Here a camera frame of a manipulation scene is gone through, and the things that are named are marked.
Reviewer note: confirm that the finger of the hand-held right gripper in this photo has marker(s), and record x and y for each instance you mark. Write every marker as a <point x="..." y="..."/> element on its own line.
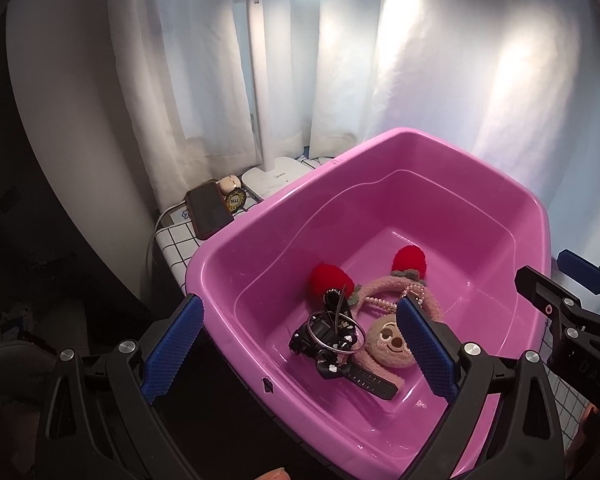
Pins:
<point x="582" y="267"/>
<point x="555" y="300"/>

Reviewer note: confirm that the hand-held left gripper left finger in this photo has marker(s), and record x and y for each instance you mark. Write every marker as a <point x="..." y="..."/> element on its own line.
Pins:
<point x="172" y="350"/>

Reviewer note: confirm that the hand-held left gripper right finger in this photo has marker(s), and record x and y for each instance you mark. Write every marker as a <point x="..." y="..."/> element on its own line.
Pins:
<point x="427" y="350"/>

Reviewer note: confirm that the silver bangle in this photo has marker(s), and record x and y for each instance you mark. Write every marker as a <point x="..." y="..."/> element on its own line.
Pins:
<point x="362" y="330"/>

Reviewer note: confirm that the black hair clip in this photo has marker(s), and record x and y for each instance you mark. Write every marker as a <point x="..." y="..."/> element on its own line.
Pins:
<point x="336" y="305"/>

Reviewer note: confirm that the black patterned hair bow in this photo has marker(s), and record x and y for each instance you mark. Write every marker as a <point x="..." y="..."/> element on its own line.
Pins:
<point x="305" y="340"/>

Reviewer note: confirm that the pink plastic tub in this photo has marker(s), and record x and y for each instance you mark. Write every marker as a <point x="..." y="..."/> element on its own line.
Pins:
<point x="430" y="200"/>

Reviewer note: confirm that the person's left hand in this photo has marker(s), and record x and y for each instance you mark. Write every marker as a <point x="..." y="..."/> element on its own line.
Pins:
<point x="271" y="474"/>

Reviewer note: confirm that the black wrist watch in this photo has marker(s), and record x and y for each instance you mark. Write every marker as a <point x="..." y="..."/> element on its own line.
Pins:
<point x="375" y="385"/>

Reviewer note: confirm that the pink strawberry plush headband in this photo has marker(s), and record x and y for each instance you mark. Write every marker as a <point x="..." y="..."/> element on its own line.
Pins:
<point x="380" y="285"/>

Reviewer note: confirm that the black smartphone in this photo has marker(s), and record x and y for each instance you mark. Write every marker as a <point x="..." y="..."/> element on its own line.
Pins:
<point x="210" y="210"/>

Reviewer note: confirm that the round gold badge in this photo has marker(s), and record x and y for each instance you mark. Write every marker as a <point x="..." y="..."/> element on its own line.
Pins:
<point x="235" y="201"/>

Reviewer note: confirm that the small beige earbud case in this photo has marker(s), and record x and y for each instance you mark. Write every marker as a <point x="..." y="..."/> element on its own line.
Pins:
<point x="227" y="182"/>

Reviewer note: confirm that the white curtain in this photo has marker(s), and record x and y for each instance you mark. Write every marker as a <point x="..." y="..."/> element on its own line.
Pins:
<point x="430" y="60"/>

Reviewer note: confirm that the white desk lamp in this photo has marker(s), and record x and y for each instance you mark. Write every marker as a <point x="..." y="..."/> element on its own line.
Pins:
<point x="267" y="85"/>

